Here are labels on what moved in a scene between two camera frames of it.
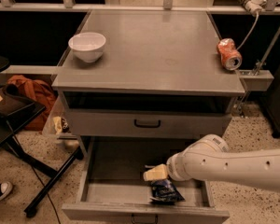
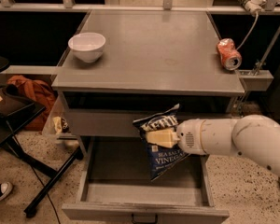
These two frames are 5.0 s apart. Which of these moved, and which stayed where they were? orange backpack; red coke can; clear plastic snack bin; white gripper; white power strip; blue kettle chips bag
Moved: white gripper; blue kettle chips bag
Stayed: white power strip; red coke can; clear plastic snack bin; orange backpack
